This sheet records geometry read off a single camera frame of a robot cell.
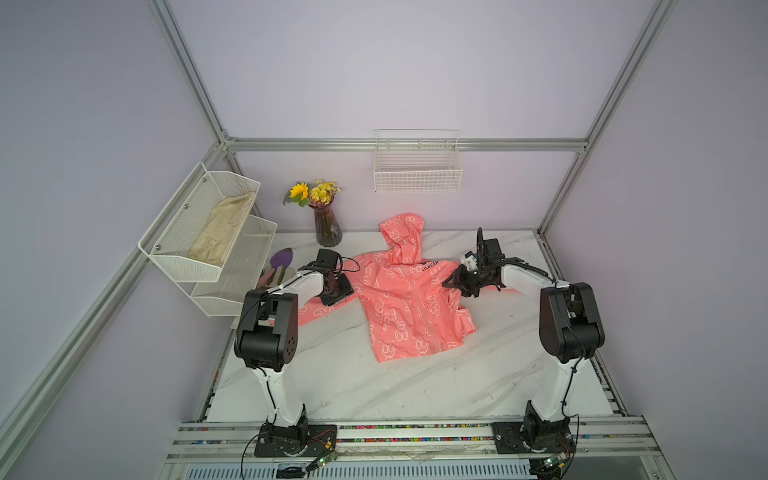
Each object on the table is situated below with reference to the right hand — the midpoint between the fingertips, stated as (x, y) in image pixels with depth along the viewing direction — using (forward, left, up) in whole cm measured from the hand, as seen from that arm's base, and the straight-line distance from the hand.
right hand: (448, 288), depth 96 cm
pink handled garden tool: (+8, +63, -3) cm, 64 cm away
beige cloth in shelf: (+5, +65, +25) cm, 70 cm away
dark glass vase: (+25, +42, +4) cm, 49 cm away
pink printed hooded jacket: (-3, +12, -4) cm, 13 cm away
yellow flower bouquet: (+26, +42, +19) cm, 53 cm away
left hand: (0, +34, -3) cm, 34 cm away
